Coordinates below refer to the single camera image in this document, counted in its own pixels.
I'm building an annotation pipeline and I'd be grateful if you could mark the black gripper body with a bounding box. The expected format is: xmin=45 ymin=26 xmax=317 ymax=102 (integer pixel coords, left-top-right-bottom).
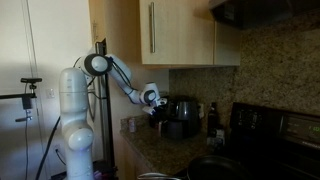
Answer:
xmin=149 ymin=105 xmax=168 ymax=128

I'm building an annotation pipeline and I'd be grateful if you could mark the black air fryer basket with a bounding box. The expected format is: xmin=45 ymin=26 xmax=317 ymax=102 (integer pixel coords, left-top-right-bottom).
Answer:
xmin=166 ymin=119 xmax=188 ymax=140

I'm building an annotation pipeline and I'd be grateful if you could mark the pink soda can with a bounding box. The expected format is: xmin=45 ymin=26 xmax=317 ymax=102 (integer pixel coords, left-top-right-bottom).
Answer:
xmin=128 ymin=117 xmax=137 ymax=134

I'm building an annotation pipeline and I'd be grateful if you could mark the black coffee maker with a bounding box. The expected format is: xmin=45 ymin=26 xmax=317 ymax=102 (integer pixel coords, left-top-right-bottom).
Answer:
xmin=168 ymin=95 xmax=202 ymax=138

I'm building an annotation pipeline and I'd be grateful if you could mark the wooden base cabinet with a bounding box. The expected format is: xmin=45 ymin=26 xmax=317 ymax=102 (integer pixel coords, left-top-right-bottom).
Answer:
xmin=119 ymin=131 xmax=153 ymax=180

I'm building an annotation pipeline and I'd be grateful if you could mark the stainless steel refrigerator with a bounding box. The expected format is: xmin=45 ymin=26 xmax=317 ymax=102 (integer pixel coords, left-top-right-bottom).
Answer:
xmin=95 ymin=38 xmax=117 ymax=169

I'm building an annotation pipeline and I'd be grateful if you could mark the dark glass bottle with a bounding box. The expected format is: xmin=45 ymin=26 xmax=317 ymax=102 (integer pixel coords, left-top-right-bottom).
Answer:
xmin=207 ymin=101 xmax=222 ymax=138

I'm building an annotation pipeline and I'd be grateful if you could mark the silver pot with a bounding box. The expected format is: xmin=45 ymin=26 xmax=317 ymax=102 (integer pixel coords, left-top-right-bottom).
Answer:
xmin=136 ymin=171 xmax=173 ymax=180

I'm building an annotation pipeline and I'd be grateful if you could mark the small white box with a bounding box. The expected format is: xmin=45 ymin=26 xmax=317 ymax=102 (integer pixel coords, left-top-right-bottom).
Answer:
xmin=206 ymin=128 xmax=226 ymax=148

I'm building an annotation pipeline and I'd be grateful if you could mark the black frying pan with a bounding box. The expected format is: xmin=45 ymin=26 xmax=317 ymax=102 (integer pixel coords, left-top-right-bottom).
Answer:
xmin=185 ymin=154 xmax=254 ymax=180

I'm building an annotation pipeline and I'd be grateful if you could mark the black kitchen stove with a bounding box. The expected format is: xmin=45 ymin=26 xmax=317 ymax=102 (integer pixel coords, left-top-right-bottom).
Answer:
xmin=213 ymin=101 xmax=320 ymax=180

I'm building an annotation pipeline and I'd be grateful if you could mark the dark range hood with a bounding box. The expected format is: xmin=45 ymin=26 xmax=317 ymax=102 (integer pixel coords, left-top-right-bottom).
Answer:
xmin=209 ymin=0 xmax=320 ymax=30

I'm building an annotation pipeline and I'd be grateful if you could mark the wooden wall cabinet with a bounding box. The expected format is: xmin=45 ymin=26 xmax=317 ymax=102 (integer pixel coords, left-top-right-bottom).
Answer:
xmin=88 ymin=0 xmax=242 ymax=68

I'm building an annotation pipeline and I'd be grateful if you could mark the steel cabinet door handle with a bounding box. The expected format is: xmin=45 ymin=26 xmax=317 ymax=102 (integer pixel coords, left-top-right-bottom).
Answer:
xmin=149 ymin=1 xmax=157 ymax=54

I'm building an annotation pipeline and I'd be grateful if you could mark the white wall switch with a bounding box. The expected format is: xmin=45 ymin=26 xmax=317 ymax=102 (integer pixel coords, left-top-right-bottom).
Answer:
xmin=46 ymin=87 xmax=56 ymax=100

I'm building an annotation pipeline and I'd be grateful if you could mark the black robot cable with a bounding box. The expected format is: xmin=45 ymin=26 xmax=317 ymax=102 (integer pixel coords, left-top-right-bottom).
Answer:
xmin=34 ymin=115 xmax=62 ymax=180

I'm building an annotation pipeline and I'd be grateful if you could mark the black camera on stand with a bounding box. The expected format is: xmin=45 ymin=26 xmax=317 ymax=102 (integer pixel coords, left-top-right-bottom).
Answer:
xmin=0 ymin=77 xmax=44 ymax=123

